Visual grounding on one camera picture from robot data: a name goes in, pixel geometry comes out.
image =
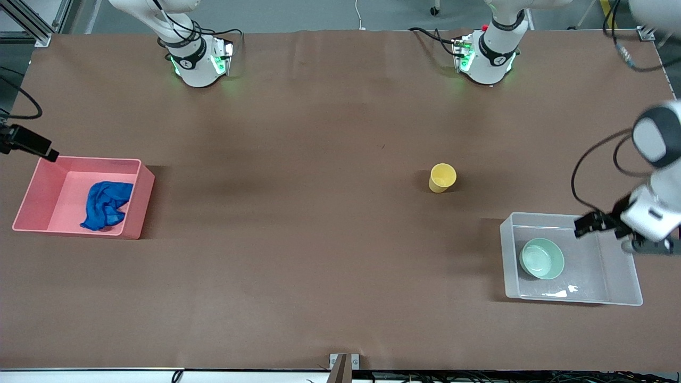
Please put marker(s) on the caster wheel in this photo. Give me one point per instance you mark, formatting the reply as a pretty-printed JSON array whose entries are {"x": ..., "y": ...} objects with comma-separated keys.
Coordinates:
[{"x": 435, "y": 10}]

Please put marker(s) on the brown paper table cover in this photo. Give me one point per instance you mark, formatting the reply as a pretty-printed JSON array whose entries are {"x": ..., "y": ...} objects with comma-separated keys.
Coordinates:
[{"x": 340, "y": 133}]

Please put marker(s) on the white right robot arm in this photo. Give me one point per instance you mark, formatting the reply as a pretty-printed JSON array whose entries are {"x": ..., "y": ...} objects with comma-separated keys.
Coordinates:
[{"x": 197, "y": 69}]

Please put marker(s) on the pink plastic bin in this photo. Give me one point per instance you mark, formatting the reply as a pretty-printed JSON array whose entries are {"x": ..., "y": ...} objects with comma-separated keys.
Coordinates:
[{"x": 64, "y": 191}]

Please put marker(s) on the clear plastic bin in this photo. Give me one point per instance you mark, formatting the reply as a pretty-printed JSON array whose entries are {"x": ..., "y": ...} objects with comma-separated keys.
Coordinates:
[{"x": 585, "y": 271}]

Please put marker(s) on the aluminium frame post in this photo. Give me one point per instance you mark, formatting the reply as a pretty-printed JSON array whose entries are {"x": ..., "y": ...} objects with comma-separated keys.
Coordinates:
[
  {"x": 32, "y": 26},
  {"x": 646, "y": 34}
]

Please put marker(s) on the yellow cup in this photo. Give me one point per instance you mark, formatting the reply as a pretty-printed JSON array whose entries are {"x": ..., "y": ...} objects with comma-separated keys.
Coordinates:
[{"x": 441, "y": 178}]

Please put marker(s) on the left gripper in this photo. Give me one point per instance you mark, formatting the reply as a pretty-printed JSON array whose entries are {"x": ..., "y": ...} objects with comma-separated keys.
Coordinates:
[{"x": 608, "y": 219}]

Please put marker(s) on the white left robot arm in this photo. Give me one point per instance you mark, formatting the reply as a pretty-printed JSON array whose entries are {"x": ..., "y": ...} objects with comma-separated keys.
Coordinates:
[{"x": 487, "y": 64}]

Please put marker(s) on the blue cloth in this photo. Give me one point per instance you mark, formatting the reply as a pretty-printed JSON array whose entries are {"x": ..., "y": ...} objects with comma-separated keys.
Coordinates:
[{"x": 104, "y": 205}]

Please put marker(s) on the light green bowl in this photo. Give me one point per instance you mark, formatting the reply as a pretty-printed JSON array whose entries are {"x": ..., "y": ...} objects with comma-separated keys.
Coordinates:
[{"x": 542, "y": 260}]

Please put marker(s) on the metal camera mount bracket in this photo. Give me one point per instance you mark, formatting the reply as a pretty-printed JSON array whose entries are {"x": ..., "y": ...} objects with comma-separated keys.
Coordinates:
[{"x": 340, "y": 367}]

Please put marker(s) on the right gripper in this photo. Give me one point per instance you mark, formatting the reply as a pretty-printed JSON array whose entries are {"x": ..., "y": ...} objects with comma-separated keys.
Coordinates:
[{"x": 22, "y": 138}]

